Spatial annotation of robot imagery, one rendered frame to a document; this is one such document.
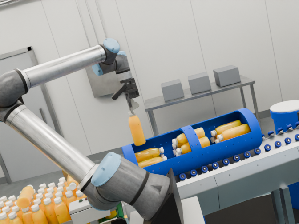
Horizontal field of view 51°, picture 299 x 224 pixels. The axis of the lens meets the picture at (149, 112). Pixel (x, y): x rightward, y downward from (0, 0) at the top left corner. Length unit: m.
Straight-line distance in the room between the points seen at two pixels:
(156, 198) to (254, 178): 1.10
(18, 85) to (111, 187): 0.57
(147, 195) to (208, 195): 0.94
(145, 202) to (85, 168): 0.33
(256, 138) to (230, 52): 3.45
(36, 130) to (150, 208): 0.60
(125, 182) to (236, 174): 1.06
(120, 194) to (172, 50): 4.21
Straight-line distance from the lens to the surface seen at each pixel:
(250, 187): 2.24
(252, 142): 2.10
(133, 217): 1.49
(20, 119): 1.47
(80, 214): 1.77
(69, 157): 1.41
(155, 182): 1.25
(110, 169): 1.21
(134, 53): 5.27
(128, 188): 1.22
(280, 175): 2.32
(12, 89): 1.41
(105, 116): 5.48
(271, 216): 2.98
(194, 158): 1.97
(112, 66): 1.77
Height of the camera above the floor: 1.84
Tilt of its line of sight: 13 degrees down
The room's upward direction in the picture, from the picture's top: 15 degrees counter-clockwise
